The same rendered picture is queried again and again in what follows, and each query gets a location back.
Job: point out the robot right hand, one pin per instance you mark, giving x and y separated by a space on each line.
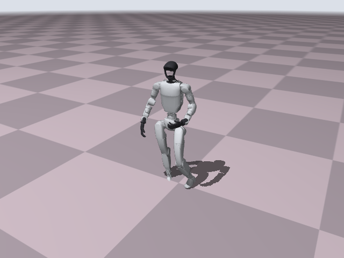
142 126

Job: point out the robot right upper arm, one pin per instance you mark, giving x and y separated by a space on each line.
154 93

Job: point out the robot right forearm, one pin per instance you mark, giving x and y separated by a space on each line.
146 111

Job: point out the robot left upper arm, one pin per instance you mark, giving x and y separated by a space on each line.
186 89

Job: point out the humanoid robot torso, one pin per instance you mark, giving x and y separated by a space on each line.
172 100

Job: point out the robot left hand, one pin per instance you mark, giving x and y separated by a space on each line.
177 124

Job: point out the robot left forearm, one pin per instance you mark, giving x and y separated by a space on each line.
189 113

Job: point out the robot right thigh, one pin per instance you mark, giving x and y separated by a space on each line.
161 137

